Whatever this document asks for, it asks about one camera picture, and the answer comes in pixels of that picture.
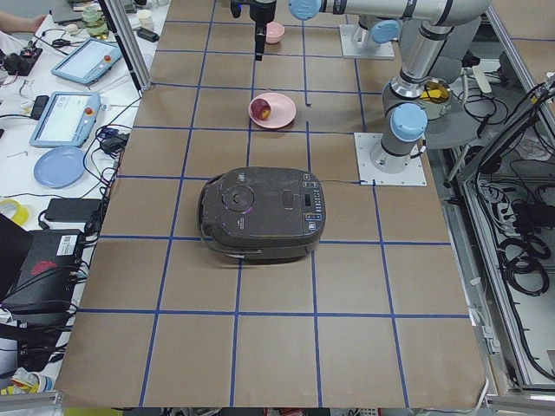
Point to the pink plate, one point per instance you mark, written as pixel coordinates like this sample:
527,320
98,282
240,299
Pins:
283,112

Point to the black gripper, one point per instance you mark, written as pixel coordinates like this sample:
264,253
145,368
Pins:
264,9

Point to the black power adapter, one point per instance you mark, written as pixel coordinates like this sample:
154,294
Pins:
71,210

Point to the near blue teach pendant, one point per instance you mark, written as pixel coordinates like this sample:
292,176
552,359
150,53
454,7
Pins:
67,120

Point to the far blue teach pendant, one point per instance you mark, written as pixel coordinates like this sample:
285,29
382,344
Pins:
89,62

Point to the dark grey rice cooker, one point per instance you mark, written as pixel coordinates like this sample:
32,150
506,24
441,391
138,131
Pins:
262,213

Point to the red apple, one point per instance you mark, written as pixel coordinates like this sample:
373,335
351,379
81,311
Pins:
260,109

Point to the yellow tape roll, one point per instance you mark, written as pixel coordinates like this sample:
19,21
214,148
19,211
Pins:
14,211

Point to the blue teach pendant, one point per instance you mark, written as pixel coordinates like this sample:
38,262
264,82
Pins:
67,120
89,62

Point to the blue plate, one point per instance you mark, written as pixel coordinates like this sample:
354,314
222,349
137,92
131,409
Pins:
59,167

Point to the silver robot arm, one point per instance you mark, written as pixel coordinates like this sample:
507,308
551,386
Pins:
373,31
406,120

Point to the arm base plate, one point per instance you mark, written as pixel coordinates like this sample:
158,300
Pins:
350,50
376,167

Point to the pink bowl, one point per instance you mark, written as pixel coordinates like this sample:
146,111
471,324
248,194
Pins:
274,32

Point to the aluminium frame post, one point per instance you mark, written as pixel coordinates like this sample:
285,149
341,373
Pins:
119,24

